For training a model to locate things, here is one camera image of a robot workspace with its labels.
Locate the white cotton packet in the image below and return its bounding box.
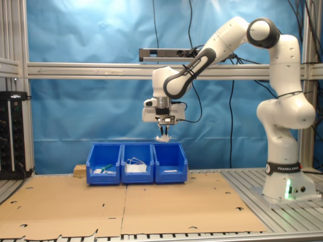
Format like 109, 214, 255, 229
153, 134, 173, 143

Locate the stack of white masks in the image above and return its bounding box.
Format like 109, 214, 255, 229
125, 157, 148, 174

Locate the blue bin with printed packet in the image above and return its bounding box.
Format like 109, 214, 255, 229
152, 143, 189, 184

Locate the blue bin with masks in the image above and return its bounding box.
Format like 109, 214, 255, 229
121, 143, 155, 184

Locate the grey power strip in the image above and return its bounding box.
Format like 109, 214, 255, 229
139, 47, 238, 63

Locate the blue bin with tubes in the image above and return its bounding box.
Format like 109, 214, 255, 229
86, 143, 123, 186

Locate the horizontal aluminium beam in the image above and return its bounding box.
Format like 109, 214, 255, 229
26, 62, 323, 81

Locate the brown cardboard sheet with flaps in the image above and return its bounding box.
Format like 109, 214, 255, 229
0, 175, 127, 240

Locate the black gripper camera mount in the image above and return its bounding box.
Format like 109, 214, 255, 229
154, 107, 177, 126

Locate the black camera cable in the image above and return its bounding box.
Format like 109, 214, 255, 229
176, 78, 203, 124

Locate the long black hanging cable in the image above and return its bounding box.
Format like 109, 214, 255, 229
228, 59, 236, 170

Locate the thin black hanging cable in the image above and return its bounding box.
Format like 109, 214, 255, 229
152, 0, 160, 49
188, 0, 195, 49

